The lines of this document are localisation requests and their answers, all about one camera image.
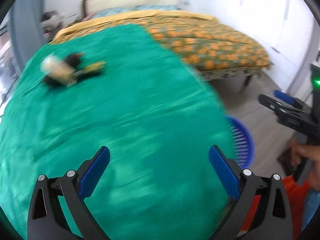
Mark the beige snack packet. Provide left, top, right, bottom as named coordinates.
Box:
left=40, top=54, right=76, bottom=87

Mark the teal patterned bed sheet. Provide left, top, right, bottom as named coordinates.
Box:
left=92, top=4, right=180, bottom=18

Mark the cream headboard pillow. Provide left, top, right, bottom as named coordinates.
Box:
left=82, top=0, right=183, bottom=14

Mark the clothes pile on chair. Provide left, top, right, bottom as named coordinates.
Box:
left=41, top=10, right=63, bottom=42

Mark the blue plastic trash basket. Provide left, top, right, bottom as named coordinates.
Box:
left=226, top=115, right=255, bottom=169

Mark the green embroidered bed cover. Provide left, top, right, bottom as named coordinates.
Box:
left=1, top=24, right=234, bottom=239

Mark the grey curtain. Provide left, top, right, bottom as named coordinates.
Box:
left=9, top=0, right=47, bottom=72

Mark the person's right hand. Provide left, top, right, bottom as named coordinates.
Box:
left=289, top=137, right=320, bottom=191

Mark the orange floral quilt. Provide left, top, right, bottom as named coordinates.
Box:
left=52, top=10, right=271, bottom=72

